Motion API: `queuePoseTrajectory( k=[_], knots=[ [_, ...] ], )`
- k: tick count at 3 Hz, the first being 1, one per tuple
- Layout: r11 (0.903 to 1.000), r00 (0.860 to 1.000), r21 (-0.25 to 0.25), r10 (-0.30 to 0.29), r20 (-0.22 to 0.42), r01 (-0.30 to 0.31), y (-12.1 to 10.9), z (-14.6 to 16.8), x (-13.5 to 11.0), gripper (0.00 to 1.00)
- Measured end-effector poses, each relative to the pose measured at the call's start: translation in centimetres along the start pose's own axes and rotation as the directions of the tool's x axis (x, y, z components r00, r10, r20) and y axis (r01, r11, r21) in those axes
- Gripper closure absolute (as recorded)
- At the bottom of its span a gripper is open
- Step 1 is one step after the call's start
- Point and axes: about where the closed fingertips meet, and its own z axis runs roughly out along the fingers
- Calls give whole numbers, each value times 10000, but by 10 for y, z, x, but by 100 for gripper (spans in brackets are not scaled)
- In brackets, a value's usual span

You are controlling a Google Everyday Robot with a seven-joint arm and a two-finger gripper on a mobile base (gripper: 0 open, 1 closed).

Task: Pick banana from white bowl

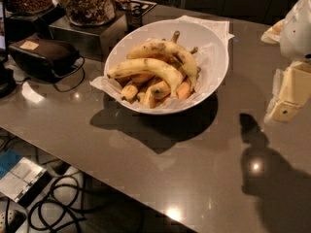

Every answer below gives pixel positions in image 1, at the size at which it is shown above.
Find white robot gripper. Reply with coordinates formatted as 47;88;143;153
261;0;311;122

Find white oval bowl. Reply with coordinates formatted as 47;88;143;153
103;18;230;116

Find orange banana right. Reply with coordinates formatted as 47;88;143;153
176;79;191;100

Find banana with dark tip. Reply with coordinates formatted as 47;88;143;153
151;81;171;99

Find upper spotted yellow banana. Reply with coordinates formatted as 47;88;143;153
126;40;198;91

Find small banana front left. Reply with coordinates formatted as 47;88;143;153
121;82;140;101

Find white paper liner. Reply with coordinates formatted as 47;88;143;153
89;15;235;113

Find glass jar of granola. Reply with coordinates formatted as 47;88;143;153
60;0;116;26

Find black headset case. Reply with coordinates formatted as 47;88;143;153
9;34;81;83

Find silver box on floor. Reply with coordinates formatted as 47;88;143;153
0;157;51;207

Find steel pedestal block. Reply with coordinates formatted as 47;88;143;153
50;11;127;61

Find black cable on table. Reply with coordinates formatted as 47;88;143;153
52;55;86;93

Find black cable on floor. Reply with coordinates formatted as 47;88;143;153
27;170;108;233

